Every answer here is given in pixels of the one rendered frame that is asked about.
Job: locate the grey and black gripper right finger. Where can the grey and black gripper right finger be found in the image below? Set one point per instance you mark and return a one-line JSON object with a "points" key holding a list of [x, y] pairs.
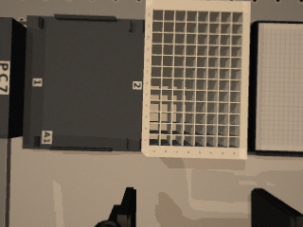
{"points": [[269, 211]]}

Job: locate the dark grey plate carrier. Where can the dark grey plate carrier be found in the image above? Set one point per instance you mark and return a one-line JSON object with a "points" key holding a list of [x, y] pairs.
{"points": [[72, 82]]}

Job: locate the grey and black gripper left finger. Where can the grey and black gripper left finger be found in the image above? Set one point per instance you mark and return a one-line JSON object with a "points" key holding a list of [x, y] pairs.
{"points": [[123, 215]]}

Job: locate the grey flat base plate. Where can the grey flat base plate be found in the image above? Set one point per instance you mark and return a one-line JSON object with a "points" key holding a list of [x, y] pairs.
{"points": [[271, 10]]}

